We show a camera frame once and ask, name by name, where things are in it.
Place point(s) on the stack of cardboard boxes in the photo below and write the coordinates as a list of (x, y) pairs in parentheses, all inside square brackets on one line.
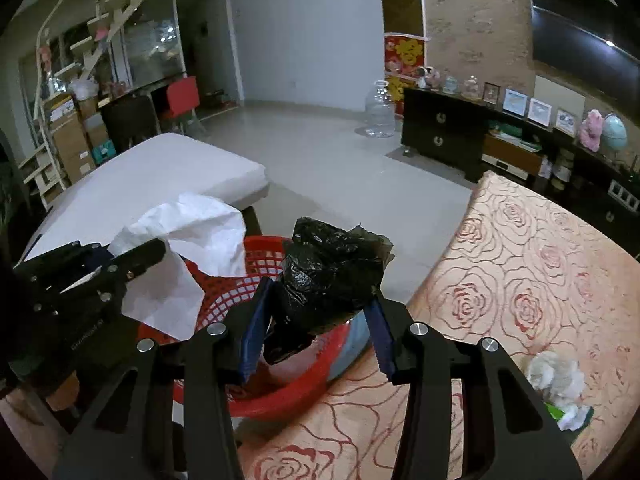
[(72, 145)]

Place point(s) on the small dark picture frame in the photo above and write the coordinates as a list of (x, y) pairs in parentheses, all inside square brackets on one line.
[(491, 93)]

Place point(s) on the peach floral tablecloth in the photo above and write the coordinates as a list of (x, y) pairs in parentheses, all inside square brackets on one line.
[(500, 270)]

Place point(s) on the red plastic mesh basket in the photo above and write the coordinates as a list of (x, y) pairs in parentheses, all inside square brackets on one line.
[(225, 300)]

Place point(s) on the glass dome ornament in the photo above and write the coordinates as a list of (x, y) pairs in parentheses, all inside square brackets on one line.
[(471, 87)]

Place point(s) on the green flat box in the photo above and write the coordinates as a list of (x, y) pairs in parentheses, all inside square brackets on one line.
[(512, 135)]

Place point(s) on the white socket strip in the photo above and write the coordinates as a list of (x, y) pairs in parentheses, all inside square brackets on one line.
[(622, 194)]

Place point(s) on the red chair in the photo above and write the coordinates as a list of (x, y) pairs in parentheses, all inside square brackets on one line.
[(182, 95)]

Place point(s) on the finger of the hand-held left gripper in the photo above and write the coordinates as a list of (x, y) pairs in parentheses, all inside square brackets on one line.
[(140, 260), (65, 265)]

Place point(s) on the black wifi router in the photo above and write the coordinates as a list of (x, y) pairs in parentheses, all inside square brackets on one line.
[(634, 170)]

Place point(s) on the white plastic bag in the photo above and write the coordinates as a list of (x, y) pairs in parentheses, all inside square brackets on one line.
[(83, 89)]

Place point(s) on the pink plush toy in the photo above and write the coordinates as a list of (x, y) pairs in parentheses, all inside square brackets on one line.
[(592, 130)]

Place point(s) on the small white tissue wad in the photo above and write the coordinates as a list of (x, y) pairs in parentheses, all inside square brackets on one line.
[(574, 417)]

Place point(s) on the light blue plastic stool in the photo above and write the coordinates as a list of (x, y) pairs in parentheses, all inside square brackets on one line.
[(357, 340)]

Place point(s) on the white framed picture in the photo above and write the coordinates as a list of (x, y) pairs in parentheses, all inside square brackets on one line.
[(515, 102), (540, 111), (565, 121)]

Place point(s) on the green snack packet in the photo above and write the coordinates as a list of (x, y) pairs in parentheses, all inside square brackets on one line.
[(555, 412)]

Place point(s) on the black chair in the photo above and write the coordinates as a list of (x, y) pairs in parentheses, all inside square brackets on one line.
[(130, 122)]

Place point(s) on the wooden drawer unit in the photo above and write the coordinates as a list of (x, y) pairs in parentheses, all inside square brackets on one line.
[(510, 157)]

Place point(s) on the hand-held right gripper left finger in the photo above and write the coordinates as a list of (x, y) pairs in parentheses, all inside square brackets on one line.
[(255, 335)]

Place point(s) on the glass sliding door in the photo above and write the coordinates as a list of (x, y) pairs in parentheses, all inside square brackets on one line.
[(150, 40)]

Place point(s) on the clear plastic water jug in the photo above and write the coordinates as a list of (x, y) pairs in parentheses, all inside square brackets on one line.
[(380, 112)]

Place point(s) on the white robot figurine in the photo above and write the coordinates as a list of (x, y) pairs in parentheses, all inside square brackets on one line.
[(429, 79)]

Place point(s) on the white cushioned daybed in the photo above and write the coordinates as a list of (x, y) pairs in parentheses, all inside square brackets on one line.
[(165, 175)]

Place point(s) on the teal patterned box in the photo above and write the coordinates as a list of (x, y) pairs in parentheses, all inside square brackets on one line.
[(104, 152)]

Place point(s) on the white paper sheet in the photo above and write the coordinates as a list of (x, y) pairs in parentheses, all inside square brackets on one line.
[(190, 235)]

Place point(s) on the wall-mounted black television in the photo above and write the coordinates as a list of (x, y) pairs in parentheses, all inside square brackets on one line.
[(585, 25)]

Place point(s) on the black television cabinet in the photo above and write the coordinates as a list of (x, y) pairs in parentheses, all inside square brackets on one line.
[(440, 130)]

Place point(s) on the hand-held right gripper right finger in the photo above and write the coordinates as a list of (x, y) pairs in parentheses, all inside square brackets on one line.
[(382, 345)]

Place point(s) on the red festive wall poster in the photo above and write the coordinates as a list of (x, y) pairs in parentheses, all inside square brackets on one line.
[(405, 55)]

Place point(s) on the white staircase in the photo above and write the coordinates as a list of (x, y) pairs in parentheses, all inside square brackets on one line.
[(115, 15)]

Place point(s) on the pale green globe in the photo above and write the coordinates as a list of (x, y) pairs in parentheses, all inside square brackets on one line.
[(615, 132)]

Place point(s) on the black plastic bag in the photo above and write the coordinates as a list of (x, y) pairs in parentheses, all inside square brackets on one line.
[(330, 275)]

